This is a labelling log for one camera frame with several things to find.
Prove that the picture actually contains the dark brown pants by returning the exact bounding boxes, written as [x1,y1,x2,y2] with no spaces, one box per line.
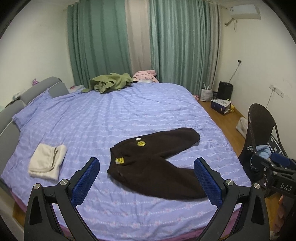
[107,128,206,200]

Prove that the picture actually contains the right hand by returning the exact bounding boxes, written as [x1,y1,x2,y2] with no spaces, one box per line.
[274,195,285,232]

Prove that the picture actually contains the light blue cloth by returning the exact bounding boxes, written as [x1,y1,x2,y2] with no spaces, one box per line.
[256,145,271,160]

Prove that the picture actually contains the dark wicker chair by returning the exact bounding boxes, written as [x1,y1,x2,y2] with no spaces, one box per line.
[238,103,287,182]

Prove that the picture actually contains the white plastic bag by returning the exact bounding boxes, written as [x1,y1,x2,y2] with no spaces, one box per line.
[236,116,248,138]

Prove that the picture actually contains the folded cream towel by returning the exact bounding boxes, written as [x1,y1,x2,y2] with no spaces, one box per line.
[28,144,67,181]

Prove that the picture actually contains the blue cardboard box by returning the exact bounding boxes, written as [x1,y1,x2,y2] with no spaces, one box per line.
[210,99,232,114]

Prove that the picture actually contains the black bin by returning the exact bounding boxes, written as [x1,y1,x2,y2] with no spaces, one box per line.
[217,81,233,100]

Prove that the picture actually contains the grey bed headboard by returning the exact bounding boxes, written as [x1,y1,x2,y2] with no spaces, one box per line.
[1,77,69,172]

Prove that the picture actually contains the white shopping bag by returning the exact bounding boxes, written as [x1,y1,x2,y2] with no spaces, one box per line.
[200,82,213,101]

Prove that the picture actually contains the olive green garment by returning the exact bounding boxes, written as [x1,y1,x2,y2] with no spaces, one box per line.
[82,73,133,94]

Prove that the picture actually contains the pink patterned cloth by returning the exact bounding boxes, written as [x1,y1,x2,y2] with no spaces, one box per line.
[132,70,159,83]

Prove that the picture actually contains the white air conditioner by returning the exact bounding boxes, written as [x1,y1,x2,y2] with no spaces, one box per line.
[229,4,261,20]

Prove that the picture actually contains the green curtain right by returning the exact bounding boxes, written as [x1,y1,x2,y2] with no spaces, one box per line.
[149,1,221,94]

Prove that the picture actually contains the beige sheer curtain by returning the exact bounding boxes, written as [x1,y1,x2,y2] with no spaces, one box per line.
[125,0,151,74]

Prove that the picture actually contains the white wall socket strip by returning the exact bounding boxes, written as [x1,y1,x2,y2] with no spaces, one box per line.
[269,84,284,98]

